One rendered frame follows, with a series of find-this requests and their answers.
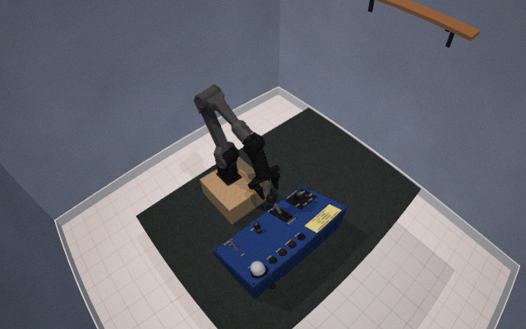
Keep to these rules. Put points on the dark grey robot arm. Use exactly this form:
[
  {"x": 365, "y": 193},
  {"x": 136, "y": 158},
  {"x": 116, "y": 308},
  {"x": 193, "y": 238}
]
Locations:
[{"x": 226, "y": 153}]

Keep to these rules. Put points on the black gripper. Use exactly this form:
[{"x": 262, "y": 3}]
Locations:
[{"x": 263, "y": 175}]

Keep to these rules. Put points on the blue control console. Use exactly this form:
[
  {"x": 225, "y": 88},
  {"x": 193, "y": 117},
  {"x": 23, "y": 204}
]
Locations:
[{"x": 259, "y": 257}]

